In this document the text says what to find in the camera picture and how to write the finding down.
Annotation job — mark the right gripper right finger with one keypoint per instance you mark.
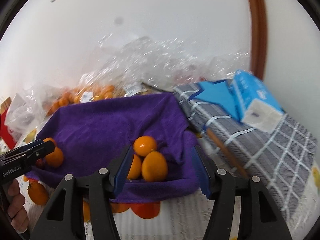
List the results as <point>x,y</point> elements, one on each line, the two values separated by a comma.
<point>260,217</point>

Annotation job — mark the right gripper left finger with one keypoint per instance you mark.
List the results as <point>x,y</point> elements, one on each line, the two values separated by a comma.
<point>63,215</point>

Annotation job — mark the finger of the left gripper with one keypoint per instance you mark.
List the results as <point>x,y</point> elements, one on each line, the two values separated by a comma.
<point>27,155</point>

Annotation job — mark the red cherry tomato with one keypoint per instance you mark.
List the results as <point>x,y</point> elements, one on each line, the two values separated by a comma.
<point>40,163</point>

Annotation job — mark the large orange mandarin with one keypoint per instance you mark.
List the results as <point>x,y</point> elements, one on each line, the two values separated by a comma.
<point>55,159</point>
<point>50,139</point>
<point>38,193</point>

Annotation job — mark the small smooth orange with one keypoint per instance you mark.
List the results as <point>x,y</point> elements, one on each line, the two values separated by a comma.
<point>86,211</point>
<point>135,169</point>
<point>144,145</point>

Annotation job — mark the oval orange kumquat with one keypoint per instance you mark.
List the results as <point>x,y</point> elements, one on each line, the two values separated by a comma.
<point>154,167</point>

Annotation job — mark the person's left hand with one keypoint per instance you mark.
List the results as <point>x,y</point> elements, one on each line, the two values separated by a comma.
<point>16,210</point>

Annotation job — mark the red paper shopping bag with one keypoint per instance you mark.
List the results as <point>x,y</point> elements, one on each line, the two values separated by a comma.
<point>5,134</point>

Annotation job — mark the clear bag with snacks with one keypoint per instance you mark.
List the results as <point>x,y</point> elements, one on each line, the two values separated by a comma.
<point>30,107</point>

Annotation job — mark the grey checked folded cloth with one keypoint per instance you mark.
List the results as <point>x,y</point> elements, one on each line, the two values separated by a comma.
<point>250,139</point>

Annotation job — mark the purple towel-lined tray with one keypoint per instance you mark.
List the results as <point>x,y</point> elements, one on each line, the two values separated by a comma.
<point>91,134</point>

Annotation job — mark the wooden stick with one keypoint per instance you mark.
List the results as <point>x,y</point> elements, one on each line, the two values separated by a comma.
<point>228,154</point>

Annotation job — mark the clear bag of oranges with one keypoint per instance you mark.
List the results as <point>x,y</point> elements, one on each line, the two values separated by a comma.
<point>83,94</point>

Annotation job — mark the blue tissue pack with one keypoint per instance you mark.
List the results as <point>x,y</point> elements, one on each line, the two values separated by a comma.
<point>256,106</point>

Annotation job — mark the blue paper sheet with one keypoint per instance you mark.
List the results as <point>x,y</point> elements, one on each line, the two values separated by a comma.
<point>218,93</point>

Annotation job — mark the crumpled clear plastic bag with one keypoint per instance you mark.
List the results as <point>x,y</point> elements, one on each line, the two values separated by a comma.
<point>159,65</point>

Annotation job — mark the brown wooden door frame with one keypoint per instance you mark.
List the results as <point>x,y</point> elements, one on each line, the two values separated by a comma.
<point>258,37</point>

